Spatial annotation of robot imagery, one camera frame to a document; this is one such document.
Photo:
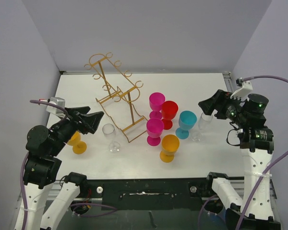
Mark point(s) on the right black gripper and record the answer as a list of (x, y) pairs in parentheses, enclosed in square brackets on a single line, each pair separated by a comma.
[(217, 102)]

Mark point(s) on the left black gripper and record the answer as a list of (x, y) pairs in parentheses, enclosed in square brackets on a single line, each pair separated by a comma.
[(90, 121)]

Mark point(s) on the red plastic wine glass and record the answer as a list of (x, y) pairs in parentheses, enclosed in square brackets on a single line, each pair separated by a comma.
[(169, 110)]

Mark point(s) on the pink plastic wine glass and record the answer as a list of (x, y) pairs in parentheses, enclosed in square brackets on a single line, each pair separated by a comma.
[(156, 101), (154, 127)]

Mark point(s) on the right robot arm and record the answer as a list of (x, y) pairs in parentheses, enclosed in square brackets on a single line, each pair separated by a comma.
[(252, 211)]

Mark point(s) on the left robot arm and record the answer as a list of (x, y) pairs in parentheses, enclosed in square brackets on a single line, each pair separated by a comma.
[(41, 165)]

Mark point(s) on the clear wine glass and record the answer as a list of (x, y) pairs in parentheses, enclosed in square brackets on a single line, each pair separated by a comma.
[(204, 121), (110, 134)]

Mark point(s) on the orange plastic wine glass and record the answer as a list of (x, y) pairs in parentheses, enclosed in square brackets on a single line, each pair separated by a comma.
[(170, 145), (78, 146)]

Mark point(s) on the teal plastic wine glass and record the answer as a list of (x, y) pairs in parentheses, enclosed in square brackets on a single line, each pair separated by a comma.
[(187, 120)]

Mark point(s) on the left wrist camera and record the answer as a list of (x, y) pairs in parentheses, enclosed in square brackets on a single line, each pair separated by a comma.
[(53, 110)]

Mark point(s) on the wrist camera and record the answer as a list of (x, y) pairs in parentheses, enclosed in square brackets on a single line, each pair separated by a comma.
[(53, 110), (244, 88)]

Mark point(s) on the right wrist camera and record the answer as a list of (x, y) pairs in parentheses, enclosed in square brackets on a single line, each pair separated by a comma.
[(244, 88)]

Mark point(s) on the gold wire wine glass rack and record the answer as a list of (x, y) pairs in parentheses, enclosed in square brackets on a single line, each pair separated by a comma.
[(115, 93)]

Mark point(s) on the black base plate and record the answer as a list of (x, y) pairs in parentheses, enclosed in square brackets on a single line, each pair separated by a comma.
[(150, 194)]

